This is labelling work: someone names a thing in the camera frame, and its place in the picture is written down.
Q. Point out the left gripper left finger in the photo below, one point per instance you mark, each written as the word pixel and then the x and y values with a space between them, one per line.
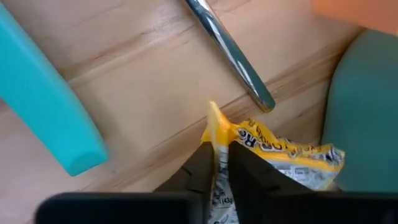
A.
pixel 199 174

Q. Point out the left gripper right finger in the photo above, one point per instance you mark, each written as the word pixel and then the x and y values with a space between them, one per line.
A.
pixel 255 180

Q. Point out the yellow ramen packet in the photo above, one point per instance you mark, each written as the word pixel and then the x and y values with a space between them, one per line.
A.
pixel 292 155

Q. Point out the plain silver spoon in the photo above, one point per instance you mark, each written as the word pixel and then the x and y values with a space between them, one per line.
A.
pixel 230 53

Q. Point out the teal plastic bin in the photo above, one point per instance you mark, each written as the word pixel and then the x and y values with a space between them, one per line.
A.
pixel 367 109

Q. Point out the orange plastic bin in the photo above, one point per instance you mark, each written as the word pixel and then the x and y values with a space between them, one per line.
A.
pixel 357 12

